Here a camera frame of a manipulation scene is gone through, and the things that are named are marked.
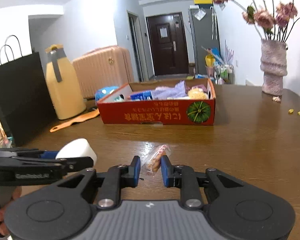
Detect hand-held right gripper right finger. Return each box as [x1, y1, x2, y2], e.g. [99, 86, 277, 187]
[160, 155, 245, 209]

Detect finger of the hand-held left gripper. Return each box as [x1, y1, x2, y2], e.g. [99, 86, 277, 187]
[0, 148, 58, 160]
[0, 156, 94, 172]

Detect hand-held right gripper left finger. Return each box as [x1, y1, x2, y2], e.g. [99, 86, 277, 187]
[56, 155, 141, 209]

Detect clear snack packet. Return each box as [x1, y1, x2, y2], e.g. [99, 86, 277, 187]
[140, 144, 172, 177]

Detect white soft sponge block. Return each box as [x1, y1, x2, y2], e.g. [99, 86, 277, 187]
[55, 138, 97, 164]

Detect orange cardboard box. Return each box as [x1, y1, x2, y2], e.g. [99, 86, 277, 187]
[96, 78, 217, 126]

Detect small blue box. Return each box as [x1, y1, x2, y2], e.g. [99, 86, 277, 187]
[130, 91, 154, 101]

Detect purple towel pouch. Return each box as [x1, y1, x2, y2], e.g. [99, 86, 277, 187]
[154, 80, 190, 99]

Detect yellow plush toy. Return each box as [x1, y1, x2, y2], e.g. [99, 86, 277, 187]
[187, 86, 209, 100]

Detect person's left hand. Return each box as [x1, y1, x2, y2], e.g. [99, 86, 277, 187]
[0, 186, 23, 237]

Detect yellow thermos jug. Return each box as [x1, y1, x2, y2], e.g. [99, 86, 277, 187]
[45, 44, 87, 120]

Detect black paper bag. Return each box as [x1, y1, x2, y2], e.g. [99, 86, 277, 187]
[0, 35, 57, 147]

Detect blue wet wipes packet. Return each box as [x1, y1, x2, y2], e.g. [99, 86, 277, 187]
[94, 86, 119, 100]

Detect pink ribbed suitcase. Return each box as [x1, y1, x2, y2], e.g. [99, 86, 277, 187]
[72, 45, 135, 99]

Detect dark entrance door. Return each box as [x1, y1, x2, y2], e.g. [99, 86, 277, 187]
[145, 12, 190, 77]

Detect grey refrigerator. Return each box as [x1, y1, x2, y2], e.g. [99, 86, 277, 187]
[188, 5, 220, 75]

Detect scattered yellow flower buds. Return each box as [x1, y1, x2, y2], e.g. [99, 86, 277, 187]
[287, 108, 300, 123]

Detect textured purple vase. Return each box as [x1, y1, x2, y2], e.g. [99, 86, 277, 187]
[260, 39, 288, 97]

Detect hanging folded umbrella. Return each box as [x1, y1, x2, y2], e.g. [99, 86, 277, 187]
[209, 6, 218, 40]

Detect dried pink roses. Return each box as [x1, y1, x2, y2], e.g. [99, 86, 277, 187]
[211, 0, 300, 42]

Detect wire rack of bottles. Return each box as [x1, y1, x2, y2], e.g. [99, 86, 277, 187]
[214, 64, 234, 85]

